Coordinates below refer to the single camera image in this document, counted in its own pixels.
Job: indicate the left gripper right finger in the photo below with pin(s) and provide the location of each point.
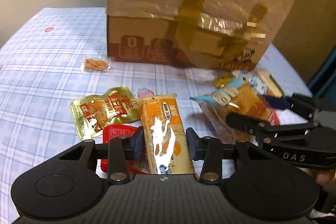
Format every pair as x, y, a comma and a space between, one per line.
209, 150

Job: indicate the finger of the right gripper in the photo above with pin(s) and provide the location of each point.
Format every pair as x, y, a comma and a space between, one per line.
246, 128
300, 104

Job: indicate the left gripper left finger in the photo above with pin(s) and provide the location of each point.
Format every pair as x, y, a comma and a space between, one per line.
120, 150

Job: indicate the red sauce packet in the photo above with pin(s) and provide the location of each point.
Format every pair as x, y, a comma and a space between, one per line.
139, 166

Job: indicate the blue cake packet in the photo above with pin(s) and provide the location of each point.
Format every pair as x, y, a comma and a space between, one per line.
235, 97

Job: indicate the orange bread packet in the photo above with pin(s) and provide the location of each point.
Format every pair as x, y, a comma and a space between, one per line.
165, 139

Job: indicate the gold tofu snack packet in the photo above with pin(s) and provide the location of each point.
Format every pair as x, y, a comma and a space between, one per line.
91, 114

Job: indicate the white blue candy packet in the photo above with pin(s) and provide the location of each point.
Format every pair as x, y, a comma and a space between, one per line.
253, 80

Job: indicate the yellow snack packet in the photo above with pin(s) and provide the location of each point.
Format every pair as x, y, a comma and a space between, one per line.
223, 80

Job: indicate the right hand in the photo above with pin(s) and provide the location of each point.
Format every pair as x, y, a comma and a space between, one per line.
324, 178

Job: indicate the cracker packet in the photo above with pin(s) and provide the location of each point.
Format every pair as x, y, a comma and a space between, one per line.
273, 88

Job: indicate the clear peanut snack packet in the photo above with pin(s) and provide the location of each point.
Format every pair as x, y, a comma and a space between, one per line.
97, 65

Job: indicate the blue plaid tablecloth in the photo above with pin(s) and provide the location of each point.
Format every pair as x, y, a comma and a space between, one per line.
41, 75

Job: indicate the brown cardboard box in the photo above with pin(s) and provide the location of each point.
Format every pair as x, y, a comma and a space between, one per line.
215, 34

